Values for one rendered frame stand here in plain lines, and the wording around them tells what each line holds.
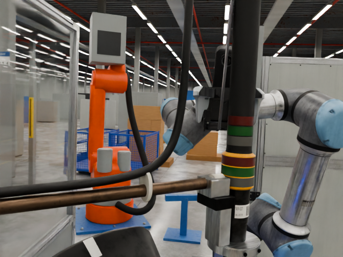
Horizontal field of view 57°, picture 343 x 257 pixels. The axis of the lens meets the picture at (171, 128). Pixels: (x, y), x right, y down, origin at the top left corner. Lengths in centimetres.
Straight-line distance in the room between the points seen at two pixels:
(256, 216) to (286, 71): 135
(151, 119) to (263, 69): 632
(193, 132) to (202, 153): 895
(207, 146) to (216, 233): 927
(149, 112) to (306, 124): 758
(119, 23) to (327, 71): 280
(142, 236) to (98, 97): 386
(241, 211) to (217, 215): 3
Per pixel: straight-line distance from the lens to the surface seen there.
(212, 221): 42
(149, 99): 1098
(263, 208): 117
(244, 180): 41
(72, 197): 32
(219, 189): 39
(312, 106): 93
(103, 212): 435
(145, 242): 56
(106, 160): 416
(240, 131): 40
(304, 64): 235
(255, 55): 42
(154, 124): 839
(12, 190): 31
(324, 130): 88
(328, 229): 255
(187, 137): 75
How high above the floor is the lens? 164
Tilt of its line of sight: 4 degrees down
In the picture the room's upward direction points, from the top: 2 degrees clockwise
